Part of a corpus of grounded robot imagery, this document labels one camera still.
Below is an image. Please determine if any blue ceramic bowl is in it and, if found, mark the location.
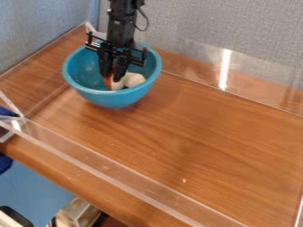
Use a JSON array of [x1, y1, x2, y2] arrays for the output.
[[61, 43, 161, 108]]

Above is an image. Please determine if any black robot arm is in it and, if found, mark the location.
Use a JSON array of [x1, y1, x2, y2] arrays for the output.
[[85, 0, 149, 82]]

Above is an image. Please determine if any brown and white toy mushroom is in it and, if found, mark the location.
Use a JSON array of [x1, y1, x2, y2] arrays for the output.
[[104, 72, 145, 91]]

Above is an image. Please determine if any metal table leg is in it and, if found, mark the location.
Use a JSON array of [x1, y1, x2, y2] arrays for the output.
[[47, 198, 100, 227]]

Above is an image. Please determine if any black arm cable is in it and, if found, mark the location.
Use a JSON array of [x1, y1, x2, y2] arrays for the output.
[[133, 7, 151, 32]]

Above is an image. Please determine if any black object bottom left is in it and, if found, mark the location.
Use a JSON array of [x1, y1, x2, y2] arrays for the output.
[[0, 206, 35, 227]]

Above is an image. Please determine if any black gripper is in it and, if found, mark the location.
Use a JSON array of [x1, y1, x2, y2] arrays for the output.
[[85, 30, 148, 82]]

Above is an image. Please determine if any dark blue cloth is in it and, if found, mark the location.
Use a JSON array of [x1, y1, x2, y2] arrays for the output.
[[0, 106, 18, 175]]

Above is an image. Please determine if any clear acrylic table barrier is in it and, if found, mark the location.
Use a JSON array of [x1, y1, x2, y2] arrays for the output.
[[0, 27, 303, 227]]

